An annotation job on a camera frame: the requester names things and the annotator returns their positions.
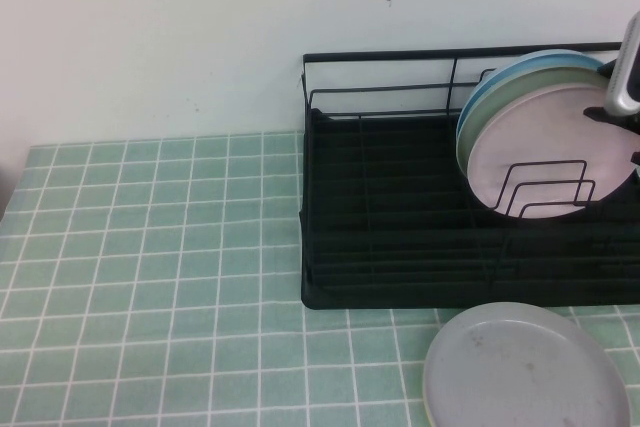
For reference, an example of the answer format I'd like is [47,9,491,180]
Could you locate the pink plate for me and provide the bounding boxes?
[465,81,637,221]

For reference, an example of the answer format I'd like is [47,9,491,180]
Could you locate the blue plate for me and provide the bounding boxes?
[455,48,607,148]

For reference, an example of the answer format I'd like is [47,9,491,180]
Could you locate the light green plate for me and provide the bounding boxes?
[458,64,614,173]

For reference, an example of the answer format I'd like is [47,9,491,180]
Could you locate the grey plate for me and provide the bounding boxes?
[423,302,634,427]

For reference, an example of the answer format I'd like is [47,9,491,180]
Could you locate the green checked tablecloth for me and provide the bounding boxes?
[0,130,640,427]

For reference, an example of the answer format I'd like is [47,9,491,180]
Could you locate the black wire dish rack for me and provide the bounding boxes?
[298,40,640,311]

